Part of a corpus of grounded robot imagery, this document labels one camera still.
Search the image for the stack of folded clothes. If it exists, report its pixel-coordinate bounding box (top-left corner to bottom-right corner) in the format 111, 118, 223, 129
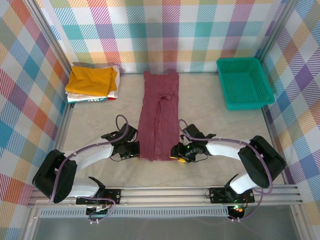
66, 65, 121, 104

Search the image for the green plastic basket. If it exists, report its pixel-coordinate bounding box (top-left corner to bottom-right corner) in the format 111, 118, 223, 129
216, 56, 275, 112

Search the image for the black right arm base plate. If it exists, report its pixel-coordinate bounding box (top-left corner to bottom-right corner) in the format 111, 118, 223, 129
208, 186, 256, 204

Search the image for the aluminium side rail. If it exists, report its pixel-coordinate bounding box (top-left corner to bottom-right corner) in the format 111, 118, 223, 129
259, 106, 286, 161

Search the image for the aluminium frame post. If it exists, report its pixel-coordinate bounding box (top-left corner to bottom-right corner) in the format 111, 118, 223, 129
256, 0, 300, 65
29, 0, 74, 74

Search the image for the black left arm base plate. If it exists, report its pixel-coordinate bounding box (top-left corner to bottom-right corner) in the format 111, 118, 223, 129
75, 188, 122, 206

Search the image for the grey slotted cable duct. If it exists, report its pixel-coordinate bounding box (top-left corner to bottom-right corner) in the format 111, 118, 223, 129
39, 207, 230, 219

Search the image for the pink t-shirt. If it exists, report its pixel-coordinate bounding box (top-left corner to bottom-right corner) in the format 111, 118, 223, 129
136, 70, 180, 162

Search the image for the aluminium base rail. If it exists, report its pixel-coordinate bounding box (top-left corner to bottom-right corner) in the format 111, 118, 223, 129
27, 184, 304, 209

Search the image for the folded yellow t-shirt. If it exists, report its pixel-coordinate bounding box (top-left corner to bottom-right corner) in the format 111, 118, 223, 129
65, 65, 118, 98

